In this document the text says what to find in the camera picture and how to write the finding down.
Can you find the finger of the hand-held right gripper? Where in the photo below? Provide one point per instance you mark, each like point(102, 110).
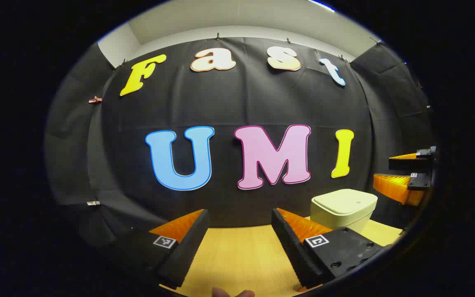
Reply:
point(394, 187)
point(410, 163)

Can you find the green desktop garbage bin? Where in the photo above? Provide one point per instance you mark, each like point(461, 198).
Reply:
point(342, 208)

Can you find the wooden desktop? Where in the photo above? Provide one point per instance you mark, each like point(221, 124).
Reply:
point(241, 260)

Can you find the copper clip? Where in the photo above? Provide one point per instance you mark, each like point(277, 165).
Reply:
point(95, 100)

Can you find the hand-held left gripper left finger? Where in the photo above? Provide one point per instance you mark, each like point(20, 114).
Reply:
point(188, 247)

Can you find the silver clip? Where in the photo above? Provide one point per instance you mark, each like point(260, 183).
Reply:
point(93, 203)

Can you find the black backdrop cloth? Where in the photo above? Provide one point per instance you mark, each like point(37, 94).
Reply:
point(229, 103)

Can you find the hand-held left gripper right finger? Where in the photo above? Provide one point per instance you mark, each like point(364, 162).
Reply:
point(291, 251)

